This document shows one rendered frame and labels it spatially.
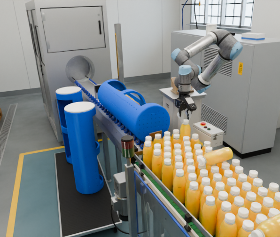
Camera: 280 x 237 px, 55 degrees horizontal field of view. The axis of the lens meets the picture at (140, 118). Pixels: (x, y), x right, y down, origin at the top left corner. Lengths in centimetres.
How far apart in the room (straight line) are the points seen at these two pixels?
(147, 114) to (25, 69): 538
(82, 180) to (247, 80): 213
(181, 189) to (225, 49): 103
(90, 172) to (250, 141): 205
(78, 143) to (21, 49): 463
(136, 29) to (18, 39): 278
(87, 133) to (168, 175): 119
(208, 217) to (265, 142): 270
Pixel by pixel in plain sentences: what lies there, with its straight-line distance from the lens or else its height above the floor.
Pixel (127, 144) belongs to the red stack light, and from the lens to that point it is 134.
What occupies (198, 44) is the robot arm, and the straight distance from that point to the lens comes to 188.
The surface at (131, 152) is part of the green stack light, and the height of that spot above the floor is 119.
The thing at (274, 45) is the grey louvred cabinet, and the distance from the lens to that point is 346.
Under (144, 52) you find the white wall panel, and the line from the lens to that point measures 732.
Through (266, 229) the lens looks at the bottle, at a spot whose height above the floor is 115.
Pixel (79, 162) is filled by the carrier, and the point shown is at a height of 52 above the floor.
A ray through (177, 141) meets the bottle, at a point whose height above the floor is 105.
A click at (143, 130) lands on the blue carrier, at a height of 107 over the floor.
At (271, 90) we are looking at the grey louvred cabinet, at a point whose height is 87.
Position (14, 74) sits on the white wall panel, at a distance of 703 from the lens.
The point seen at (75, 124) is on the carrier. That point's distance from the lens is 248.
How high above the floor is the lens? 186
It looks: 22 degrees down
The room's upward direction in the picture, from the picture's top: 2 degrees counter-clockwise
